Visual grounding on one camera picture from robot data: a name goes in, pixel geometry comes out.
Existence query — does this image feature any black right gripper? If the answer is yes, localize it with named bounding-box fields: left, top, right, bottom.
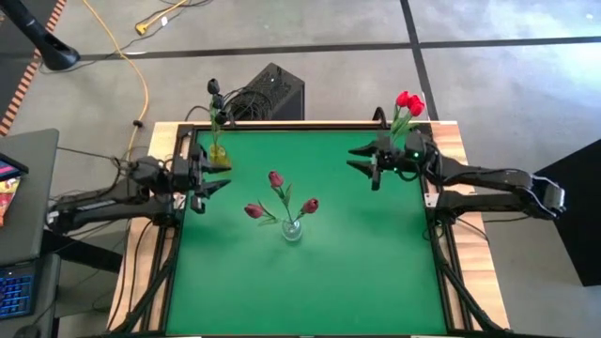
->
left=346, top=135, right=420, bottom=192

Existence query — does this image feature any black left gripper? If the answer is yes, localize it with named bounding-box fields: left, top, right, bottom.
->
left=173, top=143, right=233, bottom=215

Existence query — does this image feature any maroon artificial tulip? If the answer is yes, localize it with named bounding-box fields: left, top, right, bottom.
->
left=267, top=170, right=295, bottom=226
left=243, top=202, right=292, bottom=229
left=290, top=197, right=320, bottom=226

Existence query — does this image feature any black artificial tulip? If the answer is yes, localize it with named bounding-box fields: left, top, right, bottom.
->
left=206, top=78, right=224, bottom=151
left=210, top=93, right=225, bottom=151
left=213, top=110, right=230, bottom=151

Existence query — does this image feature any bright red artificial tulip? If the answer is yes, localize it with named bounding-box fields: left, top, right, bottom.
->
left=388, top=90, right=411, bottom=142
left=392, top=95, right=422, bottom=142
left=393, top=101, right=426, bottom=142

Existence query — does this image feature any tall ribbed clear glass vase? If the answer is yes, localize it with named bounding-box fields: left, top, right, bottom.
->
left=281, top=218, right=304, bottom=243

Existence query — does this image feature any yellow glass vase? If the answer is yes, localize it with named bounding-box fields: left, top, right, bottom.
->
left=208, top=143, right=231, bottom=168

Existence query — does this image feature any black computer tower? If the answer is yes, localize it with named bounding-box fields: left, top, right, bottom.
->
left=229, top=62, right=306, bottom=122

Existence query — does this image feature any green table mat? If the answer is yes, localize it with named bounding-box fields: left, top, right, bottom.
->
left=164, top=129, right=448, bottom=335

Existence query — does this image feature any black floor stand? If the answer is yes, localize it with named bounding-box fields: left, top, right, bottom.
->
left=0, top=0, right=82, bottom=71

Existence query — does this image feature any tablet with colourful screen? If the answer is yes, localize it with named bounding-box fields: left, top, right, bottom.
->
left=0, top=150, right=30, bottom=183

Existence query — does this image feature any colourful snack bag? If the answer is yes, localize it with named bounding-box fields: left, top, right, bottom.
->
left=0, top=177, right=23, bottom=227

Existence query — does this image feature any black cabinet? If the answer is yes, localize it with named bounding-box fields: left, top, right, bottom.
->
left=534, top=138, right=601, bottom=287

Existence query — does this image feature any blue backlit keyboard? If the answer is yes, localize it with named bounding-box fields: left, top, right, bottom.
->
left=0, top=274, right=37, bottom=321

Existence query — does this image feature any black computer mouse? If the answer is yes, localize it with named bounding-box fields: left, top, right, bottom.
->
left=12, top=323, right=43, bottom=338

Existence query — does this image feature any black cable bundle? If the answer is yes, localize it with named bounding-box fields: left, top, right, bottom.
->
left=185, top=86, right=264, bottom=124

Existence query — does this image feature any yellow hanging cable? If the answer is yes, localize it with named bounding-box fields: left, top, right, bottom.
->
left=82, top=0, right=150, bottom=159

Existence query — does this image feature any yellow plug cable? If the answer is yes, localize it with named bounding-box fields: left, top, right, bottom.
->
left=134, top=0, right=190, bottom=37

